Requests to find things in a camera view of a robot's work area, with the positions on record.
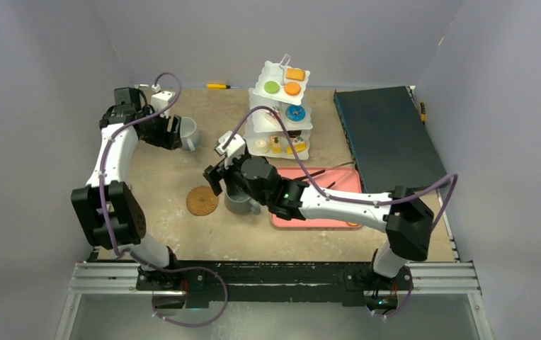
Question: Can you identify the round waffle coaster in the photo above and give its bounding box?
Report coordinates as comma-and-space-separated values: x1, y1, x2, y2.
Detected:
186, 186, 219, 216

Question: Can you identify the white small cup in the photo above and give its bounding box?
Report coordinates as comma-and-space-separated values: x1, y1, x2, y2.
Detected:
180, 117, 200, 152

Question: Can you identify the grey mug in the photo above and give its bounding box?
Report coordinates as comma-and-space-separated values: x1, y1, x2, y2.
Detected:
224, 191, 261, 215

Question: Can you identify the white round cake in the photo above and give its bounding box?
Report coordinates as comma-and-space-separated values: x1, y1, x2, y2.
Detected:
254, 139, 270, 154

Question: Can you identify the yellow triangular sprinkle cake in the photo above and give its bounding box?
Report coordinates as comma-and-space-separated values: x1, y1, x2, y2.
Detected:
285, 135, 307, 154

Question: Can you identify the blue frosted donut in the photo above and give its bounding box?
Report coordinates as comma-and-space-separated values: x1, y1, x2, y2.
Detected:
285, 105, 307, 123

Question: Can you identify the green round macaron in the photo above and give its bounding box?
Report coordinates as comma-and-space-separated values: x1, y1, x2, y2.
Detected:
263, 80, 281, 94

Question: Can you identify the white three-tier cake stand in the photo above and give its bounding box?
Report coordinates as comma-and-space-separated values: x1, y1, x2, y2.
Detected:
244, 55, 313, 160

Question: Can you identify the orange round cookie bottom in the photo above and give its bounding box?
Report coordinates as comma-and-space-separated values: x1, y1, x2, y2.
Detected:
283, 81, 302, 96

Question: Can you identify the pink serving tray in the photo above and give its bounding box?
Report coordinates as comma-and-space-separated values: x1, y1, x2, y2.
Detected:
270, 166, 362, 230

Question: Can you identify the orange rectangular biscuit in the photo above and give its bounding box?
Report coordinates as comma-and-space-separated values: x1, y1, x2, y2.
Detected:
285, 67, 306, 81

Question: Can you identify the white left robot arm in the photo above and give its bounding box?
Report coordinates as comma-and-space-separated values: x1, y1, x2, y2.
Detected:
71, 87, 181, 290

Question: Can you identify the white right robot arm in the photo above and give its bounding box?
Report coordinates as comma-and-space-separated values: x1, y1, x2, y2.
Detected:
203, 156, 434, 288

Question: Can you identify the black spoon on tray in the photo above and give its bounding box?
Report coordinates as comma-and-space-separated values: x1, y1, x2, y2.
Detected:
292, 169, 326, 181

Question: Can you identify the black fork on tray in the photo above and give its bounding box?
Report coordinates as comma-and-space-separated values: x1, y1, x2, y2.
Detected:
327, 160, 356, 188

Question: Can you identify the yellow black tool right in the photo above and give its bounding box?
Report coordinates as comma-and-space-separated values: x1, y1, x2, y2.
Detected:
419, 102, 426, 124

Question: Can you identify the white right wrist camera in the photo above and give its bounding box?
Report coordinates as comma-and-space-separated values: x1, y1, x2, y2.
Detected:
215, 131, 246, 169

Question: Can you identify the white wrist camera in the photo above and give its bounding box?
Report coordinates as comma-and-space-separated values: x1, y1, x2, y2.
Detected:
215, 131, 246, 169
150, 84, 176, 119

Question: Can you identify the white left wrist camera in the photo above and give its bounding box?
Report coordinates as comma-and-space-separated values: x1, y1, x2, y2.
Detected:
150, 84, 176, 119

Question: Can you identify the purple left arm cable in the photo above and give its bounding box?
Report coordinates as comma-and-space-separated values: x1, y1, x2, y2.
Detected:
98, 72, 229, 329

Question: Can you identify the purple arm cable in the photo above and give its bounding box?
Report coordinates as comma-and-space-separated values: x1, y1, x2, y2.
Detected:
221, 105, 459, 320
98, 72, 229, 329

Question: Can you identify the yellow handled screwdriver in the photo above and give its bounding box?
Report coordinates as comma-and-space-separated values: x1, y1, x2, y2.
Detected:
206, 83, 240, 90

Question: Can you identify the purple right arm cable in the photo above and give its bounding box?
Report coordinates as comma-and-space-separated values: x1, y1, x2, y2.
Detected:
221, 105, 459, 320

